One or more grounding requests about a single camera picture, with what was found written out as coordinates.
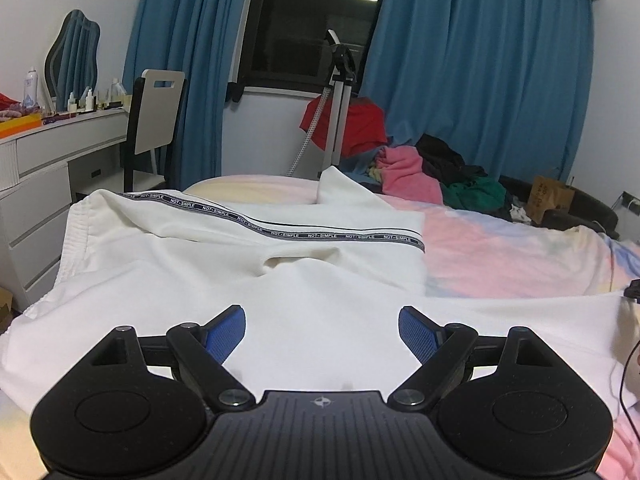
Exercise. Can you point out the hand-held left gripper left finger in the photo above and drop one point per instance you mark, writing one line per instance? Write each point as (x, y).
(225, 332)

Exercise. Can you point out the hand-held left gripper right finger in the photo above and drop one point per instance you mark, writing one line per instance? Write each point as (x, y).
(419, 332)

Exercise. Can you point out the white pants with striped band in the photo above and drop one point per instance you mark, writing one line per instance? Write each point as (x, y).
(310, 280)

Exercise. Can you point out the black clothes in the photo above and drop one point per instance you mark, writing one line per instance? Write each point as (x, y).
(445, 155)

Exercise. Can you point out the pastel bed blanket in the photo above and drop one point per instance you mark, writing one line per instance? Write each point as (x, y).
(500, 260)

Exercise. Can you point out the green cloth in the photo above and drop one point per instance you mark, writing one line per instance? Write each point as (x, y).
(477, 197)

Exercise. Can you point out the pink cloth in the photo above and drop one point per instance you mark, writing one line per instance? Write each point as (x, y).
(412, 175)

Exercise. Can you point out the brown cardboard box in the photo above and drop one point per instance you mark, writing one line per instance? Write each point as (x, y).
(550, 200)

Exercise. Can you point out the black sofa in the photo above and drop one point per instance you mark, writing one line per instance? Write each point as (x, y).
(592, 210)

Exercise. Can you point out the red cloth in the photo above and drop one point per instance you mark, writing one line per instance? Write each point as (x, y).
(367, 125)

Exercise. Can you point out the open cardboard boxes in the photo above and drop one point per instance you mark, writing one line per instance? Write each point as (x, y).
(4, 307)

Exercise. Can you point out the black and white chair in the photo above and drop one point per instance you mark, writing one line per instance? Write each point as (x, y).
(155, 115)

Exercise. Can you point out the white dresser with drawers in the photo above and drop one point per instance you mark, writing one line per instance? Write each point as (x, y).
(45, 180)

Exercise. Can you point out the row of cosmetic bottles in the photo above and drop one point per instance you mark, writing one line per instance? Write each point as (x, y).
(87, 100)

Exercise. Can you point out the blue curtain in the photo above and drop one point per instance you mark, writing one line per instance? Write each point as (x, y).
(190, 60)
(475, 60)

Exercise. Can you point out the garment steamer on stand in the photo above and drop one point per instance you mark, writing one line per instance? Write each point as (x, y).
(341, 60)

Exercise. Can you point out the orange box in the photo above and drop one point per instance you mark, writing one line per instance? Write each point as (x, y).
(20, 125)

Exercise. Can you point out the white spray bottle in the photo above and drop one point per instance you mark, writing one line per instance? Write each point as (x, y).
(31, 90)

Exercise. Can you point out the wavy vanity mirror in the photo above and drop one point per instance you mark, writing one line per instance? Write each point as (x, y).
(72, 60)

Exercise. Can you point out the red fabric item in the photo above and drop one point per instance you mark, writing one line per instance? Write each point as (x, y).
(7, 105)

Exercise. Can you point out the dark window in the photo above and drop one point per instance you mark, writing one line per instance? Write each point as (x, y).
(295, 20)

